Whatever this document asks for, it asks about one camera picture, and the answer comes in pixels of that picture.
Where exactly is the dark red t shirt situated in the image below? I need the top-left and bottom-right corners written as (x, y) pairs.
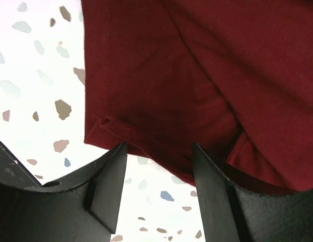
top-left (82, 0), bottom-right (313, 191)

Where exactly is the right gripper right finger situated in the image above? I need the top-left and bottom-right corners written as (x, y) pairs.
top-left (192, 144), bottom-right (313, 242)

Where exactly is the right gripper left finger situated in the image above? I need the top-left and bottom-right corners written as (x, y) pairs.
top-left (0, 143), bottom-right (127, 241)

